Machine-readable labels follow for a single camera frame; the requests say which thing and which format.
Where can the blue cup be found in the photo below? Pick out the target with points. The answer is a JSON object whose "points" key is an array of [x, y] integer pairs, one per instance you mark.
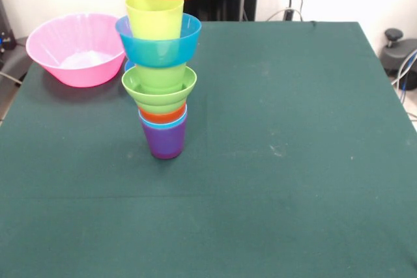
{"points": [[163, 125]]}

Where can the purple cup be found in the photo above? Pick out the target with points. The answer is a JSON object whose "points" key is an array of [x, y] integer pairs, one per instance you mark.
{"points": [[164, 141]]}

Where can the orange cup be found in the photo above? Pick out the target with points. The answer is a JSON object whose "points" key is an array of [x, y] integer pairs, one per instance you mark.
{"points": [[159, 116]]}

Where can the green bowl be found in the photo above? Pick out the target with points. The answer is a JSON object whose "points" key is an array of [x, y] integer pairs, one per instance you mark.
{"points": [[159, 100]]}

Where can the blue bowl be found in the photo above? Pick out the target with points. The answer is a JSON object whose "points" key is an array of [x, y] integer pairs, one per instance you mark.
{"points": [[128, 65], [156, 53]]}

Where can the yellow-green cup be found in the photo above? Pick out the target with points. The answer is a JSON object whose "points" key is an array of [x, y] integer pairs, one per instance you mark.
{"points": [[156, 24]]}

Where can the dark green table cloth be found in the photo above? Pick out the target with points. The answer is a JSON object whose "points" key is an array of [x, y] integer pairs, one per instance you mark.
{"points": [[208, 209]]}

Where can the black plug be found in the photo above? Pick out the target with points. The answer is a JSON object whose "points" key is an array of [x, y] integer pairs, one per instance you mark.
{"points": [[288, 14]]}

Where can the large pink bowl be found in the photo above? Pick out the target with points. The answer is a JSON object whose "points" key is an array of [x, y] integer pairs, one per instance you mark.
{"points": [[49, 50]]}

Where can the black office chair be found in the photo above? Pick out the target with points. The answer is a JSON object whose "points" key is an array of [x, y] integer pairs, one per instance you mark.
{"points": [[400, 53]]}

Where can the black device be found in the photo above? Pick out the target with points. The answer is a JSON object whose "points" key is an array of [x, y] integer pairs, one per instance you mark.
{"points": [[6, 40]]}

